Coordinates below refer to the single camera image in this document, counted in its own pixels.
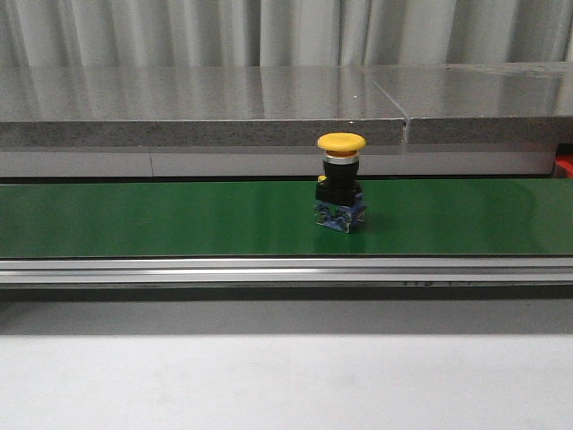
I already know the grey curtain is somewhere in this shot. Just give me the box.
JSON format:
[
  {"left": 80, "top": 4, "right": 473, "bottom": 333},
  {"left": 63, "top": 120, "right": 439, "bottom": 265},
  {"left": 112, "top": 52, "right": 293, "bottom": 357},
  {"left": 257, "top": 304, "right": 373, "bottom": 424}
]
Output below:
[{"left": 1, "top": 1, "right": 572, "bottom": 67}]

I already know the green conveyor belt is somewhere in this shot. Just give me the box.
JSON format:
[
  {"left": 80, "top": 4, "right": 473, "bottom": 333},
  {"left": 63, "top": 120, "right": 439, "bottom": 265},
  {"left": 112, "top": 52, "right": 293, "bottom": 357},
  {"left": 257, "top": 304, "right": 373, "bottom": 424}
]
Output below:
[{"left": 1, "top": 178, "right": 572, "bottom": 258}]

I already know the grey stone slab shelf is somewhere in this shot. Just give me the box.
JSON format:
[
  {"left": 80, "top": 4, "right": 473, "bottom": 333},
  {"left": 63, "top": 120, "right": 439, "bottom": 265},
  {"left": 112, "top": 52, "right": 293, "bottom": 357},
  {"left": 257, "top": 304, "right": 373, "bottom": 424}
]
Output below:
[{"left": 1, "top": 63, "right": 572, "bottom": 148}]

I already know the red plastic tray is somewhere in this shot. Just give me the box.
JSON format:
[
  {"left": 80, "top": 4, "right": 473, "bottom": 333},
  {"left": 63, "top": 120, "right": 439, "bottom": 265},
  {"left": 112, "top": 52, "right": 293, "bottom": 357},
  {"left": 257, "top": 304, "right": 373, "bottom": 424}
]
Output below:
[{"left": 552, "top": 154, "right": 573, "bottom": 179}]

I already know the aluminium conveyor side rail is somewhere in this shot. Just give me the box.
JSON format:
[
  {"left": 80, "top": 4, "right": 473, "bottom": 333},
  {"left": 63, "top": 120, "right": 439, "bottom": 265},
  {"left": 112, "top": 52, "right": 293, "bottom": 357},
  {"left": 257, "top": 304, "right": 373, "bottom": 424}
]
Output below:
[{"left": 1, "top": 256, "right": 572, "bottom": 285}]

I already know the yellow mushroom push button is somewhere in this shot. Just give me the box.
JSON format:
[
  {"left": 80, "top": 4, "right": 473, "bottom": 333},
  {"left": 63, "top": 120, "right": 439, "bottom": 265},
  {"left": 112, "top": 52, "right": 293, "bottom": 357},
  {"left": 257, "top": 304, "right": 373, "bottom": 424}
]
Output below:
[{"left": 314, "top": 133, "right": 366, "bottom": 233}]

